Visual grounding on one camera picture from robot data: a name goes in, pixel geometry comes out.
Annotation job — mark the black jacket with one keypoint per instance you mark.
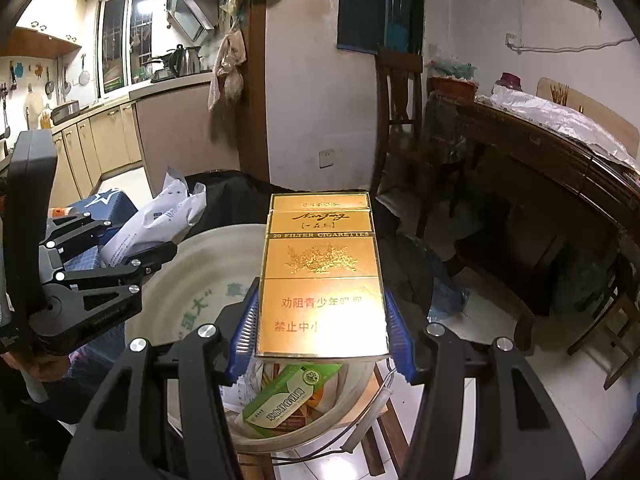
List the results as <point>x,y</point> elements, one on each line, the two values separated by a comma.
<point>400,260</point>

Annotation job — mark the pale cutting board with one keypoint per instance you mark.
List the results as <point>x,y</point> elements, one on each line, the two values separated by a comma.
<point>35,110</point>

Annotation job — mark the yellow oil bottle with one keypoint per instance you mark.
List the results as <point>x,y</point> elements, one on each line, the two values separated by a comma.
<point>46,120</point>

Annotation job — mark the wall socket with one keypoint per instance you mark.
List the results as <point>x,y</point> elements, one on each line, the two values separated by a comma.
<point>325,158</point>

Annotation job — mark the white plastic sheet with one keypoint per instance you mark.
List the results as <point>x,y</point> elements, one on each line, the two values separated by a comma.
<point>560,120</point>

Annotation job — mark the beige kitchen base cabinets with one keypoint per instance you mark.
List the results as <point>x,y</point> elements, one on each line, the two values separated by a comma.
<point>170,125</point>

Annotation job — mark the green cardboard box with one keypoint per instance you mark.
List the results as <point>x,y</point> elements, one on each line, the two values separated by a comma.
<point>280,400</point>

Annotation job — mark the white wrappers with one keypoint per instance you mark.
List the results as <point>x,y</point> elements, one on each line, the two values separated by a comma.
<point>150,225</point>

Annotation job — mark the hanging strainer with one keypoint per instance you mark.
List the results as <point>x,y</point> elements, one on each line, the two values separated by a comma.
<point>85,77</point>

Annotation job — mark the steel kettle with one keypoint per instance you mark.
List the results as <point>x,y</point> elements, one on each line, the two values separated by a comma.
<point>185,61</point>

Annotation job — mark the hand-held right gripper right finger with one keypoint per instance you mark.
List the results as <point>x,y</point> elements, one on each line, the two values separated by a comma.
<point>400,345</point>

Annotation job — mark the beige wall cabinet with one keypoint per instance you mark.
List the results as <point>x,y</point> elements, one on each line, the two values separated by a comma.
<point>45,20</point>

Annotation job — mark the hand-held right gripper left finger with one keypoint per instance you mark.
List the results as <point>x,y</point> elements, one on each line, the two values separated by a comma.
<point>240,350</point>

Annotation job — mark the light wooden board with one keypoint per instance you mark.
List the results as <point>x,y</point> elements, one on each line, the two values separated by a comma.
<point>605,110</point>

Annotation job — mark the purple lidded jar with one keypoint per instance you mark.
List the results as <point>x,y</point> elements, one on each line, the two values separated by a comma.
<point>508,82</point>

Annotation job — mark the red basket with plastic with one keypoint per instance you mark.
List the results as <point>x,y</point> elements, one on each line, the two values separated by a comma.
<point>452,80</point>

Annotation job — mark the white plastic bucket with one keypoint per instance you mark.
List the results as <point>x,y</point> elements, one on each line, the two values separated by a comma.
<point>200,270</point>

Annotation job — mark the black wok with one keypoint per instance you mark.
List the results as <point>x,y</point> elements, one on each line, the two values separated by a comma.
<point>159,61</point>

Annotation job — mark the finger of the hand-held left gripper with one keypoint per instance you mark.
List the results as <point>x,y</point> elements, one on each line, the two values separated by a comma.
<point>75,230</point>
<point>150,259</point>

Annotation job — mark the blue plastic bag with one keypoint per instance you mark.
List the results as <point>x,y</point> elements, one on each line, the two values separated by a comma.
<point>447,290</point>

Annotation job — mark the gas stove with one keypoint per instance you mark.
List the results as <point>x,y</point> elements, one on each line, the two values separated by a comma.
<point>162,75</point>

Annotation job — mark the gold cigarette pack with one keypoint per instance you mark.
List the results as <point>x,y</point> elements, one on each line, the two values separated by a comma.
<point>320,285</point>

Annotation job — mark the steel range hood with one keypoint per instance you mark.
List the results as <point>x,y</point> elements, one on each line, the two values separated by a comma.
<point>190,15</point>

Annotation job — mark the hanging pink cloth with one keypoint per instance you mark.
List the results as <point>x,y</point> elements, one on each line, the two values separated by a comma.
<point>227,70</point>

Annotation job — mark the dark wooden sideboard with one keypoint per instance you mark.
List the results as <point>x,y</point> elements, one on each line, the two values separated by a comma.
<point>540,185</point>

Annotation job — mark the kitchen window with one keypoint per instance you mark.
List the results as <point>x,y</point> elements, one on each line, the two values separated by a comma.
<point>125,40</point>

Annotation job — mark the person's left hand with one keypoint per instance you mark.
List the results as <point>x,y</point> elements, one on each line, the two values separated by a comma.
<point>47,366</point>

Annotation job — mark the wooden chair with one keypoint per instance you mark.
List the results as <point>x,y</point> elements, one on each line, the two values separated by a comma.
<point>397,110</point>
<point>615,320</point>

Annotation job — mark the dark window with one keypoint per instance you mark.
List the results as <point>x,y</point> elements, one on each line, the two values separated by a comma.
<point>380,5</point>

